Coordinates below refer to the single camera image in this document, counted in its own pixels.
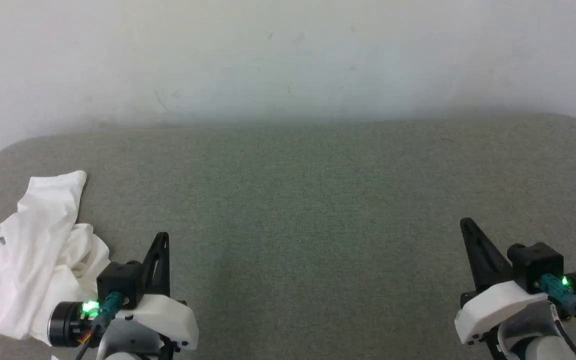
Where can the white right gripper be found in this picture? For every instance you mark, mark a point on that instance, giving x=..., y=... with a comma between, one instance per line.
x=493, y=305

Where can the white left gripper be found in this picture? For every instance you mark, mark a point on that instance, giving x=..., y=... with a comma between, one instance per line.
x=168, y=320

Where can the white long-sleeve shirt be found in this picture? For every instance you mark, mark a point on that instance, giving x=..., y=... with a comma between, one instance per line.
x=33, y=250

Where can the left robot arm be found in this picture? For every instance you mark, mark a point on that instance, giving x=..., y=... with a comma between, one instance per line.
x=63, y=325

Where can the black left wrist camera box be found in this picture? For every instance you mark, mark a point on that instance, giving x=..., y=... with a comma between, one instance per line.
x=118, y=280

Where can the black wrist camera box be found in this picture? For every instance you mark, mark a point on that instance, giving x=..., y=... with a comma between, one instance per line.
x=118, y=280
x=538, y=265

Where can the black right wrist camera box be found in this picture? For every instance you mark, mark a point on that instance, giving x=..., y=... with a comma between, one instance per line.
x=538, y=265

